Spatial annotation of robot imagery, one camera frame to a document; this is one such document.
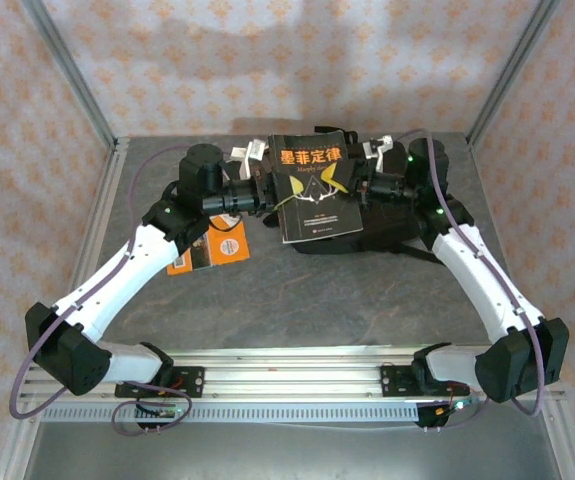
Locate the black book with orange title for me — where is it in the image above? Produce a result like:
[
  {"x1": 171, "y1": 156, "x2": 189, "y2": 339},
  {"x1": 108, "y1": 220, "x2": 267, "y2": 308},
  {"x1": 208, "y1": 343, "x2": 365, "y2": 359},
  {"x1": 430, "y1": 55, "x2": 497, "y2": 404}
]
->
[{"x1": 266, "y1": 132, "x2": 366, "y2": 245}]

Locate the black backpack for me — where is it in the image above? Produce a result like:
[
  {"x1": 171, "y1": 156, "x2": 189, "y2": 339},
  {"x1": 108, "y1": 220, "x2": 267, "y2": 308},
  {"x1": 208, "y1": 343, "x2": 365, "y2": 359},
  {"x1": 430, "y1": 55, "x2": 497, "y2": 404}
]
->
[{"x1": 261, "y1": 124, "x2": 448, "y2": 265}]

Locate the orange book with round sticker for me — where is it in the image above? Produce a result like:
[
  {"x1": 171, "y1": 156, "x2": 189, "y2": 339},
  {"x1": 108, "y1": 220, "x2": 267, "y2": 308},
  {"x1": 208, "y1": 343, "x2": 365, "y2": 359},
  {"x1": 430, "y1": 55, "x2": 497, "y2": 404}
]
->
[{"x1": 166, "y1": 214, "x2": 252, "y2": 277}]

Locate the small black controller board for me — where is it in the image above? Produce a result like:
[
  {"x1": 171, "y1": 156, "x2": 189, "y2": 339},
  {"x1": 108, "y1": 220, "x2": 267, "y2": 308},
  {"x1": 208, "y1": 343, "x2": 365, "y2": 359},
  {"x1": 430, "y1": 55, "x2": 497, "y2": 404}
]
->
[
  {"x1": 134, "y1": 399, "x2": 186, "y2": 432},
  {"x1": 414, "y1": 397, "x2": 481, "y2": 432}
]

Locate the grey metal sheet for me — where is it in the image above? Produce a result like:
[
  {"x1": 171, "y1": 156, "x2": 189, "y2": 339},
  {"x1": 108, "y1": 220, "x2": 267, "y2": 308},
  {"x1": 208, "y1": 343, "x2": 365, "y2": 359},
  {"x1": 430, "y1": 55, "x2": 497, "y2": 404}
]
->
[{"x1": 19, "y1": 402, "x2": 566, "y2": 480}]

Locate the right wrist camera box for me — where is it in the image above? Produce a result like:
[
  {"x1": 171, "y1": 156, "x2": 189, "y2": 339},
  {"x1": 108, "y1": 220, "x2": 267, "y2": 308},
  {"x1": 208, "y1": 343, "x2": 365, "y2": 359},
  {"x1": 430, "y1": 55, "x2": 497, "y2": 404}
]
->
[{"x1": 361, "y1": 134, "x2": 394, "y2": 172}]

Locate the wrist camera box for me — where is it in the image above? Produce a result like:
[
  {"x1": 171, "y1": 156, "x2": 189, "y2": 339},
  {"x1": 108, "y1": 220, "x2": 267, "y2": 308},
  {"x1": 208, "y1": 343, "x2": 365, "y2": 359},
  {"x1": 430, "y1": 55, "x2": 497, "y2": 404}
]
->
[
  {"x1": 361, "y1": 134, "x2": 394, "y2": 172},
  {"x1": 230, "y1": 139, "x2": 268, "y2": 179}
]

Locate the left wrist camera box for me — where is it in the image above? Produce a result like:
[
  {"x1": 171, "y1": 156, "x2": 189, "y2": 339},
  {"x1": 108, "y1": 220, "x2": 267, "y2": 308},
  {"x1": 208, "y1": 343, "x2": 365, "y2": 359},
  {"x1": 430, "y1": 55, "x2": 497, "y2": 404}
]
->
[{"x1": 230, "y1": 139, "x2": 268, "y2": 179}]

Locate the aluminium side rail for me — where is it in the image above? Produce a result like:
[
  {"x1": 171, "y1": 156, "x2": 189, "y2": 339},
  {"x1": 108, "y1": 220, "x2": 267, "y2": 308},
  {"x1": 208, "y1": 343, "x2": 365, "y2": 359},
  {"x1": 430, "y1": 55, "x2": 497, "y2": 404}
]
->
[{"x1": 46, "y1": 138, "x2": 131, "y2": 364}]

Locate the aluminium frame post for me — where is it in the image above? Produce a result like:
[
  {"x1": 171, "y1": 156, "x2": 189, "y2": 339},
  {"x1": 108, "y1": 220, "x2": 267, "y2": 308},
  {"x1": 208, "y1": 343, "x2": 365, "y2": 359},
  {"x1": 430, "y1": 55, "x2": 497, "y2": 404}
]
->
[
  {"x1": 20, "y1": 0, "x2": 118, "y2": 151},
  {"x1": 465, "y1": 0, "x2": 562, "y2": 147}
]

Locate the aluminium mounting rail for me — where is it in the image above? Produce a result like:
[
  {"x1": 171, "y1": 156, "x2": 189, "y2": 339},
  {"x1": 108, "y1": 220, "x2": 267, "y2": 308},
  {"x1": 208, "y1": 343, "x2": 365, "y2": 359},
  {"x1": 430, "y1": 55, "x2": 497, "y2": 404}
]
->
[{"x1": 19, "y1": 344, "x2": 568, "y2": 404}]

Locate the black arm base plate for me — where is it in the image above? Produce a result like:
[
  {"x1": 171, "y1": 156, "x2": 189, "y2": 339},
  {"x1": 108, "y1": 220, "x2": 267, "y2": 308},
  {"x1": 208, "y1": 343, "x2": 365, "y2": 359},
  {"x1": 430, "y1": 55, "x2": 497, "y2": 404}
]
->
[
  {"x1": 114, "y1": 366, "x2": 206, "y2": 400},
  {"x1": 380, "y1": 363, "x2": 471, "y2": 399}
]

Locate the slotted grey cable duct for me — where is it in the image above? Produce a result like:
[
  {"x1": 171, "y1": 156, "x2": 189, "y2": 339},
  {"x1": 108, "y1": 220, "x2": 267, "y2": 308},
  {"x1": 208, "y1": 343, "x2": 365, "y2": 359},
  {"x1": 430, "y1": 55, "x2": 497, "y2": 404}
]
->
[{"x1": 41, "y1": 402, "x2": 421, "y2": 424}]

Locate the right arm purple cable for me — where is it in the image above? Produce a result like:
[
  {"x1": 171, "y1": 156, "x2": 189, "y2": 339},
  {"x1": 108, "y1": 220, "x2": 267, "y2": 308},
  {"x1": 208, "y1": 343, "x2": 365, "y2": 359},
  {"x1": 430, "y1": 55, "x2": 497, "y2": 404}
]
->
[{"x1": 396, "y1": 128, "x2": 553, "y2": 430}]

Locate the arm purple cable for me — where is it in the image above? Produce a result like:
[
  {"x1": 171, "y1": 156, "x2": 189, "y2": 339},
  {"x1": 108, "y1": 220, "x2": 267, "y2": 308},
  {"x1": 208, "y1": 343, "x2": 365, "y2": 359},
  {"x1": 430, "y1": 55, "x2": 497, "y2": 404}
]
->
[
  {"x1": 396, "y1": 128, "x2": 553, "y2": 430},
  {"x1": 9, "y1": 144, "x2": 203, "y2": 437}
]

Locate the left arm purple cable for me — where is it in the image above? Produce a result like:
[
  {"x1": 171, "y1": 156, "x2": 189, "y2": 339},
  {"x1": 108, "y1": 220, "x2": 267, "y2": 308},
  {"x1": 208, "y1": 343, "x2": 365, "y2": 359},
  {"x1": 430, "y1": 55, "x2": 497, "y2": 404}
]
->
[{"x1": 9, "y1": 144, "x2": 203, "y2": 437}]

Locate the aluminium frame leg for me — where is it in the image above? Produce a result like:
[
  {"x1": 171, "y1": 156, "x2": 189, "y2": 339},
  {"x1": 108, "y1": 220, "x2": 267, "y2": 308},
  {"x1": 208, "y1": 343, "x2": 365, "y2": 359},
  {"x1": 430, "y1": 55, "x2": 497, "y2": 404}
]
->
[
  {"x1": 539, "y1": 399, "x2": 575, "y2": 480},
  {"x1": 0, "y1": 399, "x2": 46, "y2": 480}
]

